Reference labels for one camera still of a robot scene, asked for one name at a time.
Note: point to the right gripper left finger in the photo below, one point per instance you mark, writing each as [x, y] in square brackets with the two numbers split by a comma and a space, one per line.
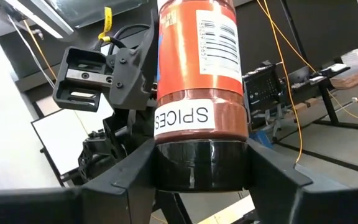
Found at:
[73, 205]

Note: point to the black perforated device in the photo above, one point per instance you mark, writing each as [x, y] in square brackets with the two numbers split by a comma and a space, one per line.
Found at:
[263, 87]

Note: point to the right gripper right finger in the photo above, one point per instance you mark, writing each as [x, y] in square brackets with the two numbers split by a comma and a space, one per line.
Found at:
[322, 205]

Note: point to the black desk stand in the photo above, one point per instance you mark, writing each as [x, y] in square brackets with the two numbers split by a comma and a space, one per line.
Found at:
[328, 99]

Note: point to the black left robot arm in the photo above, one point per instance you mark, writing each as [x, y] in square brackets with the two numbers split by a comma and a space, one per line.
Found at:
[113, 149]

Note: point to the white board panel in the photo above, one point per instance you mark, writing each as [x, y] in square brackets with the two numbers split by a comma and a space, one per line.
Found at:
[61, 143]

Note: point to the white box stack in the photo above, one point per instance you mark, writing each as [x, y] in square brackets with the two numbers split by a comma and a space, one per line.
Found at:
[357, 56]

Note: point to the brown cardboard stack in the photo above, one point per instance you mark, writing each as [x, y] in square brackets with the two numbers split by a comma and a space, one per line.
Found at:
[348, 81]

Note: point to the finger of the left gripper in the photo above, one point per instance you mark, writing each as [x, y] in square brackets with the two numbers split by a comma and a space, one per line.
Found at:
[132, 81]

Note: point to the blue object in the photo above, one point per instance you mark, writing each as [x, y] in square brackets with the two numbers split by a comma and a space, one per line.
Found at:
[259, 138]

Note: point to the red-labelled black-lidded spice jar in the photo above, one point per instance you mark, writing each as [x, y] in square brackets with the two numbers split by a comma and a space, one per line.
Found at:
[197, 93]

